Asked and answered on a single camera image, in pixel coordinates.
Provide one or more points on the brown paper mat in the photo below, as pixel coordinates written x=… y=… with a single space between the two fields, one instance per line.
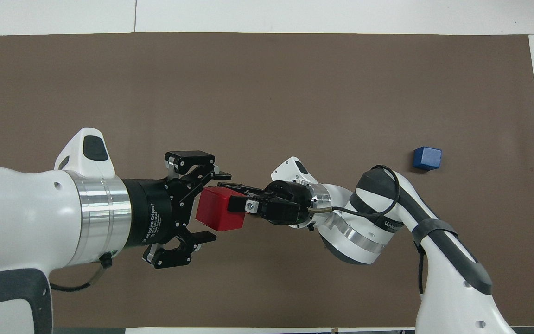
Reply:
x=267 y=93

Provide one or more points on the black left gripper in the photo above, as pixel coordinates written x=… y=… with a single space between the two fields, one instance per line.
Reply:
x=155 y=215

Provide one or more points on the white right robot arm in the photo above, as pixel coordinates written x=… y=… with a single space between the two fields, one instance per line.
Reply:
x=448 y=278

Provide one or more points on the blue wooden block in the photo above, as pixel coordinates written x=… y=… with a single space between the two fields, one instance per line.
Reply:
x=427 y=158

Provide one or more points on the red wooden block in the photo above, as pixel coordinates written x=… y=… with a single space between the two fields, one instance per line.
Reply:
x=216 y=211

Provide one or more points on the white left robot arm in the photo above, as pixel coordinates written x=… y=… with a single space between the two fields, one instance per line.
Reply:
x=21 y=222

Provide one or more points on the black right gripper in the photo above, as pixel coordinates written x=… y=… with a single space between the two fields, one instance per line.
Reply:
x=288 y=204

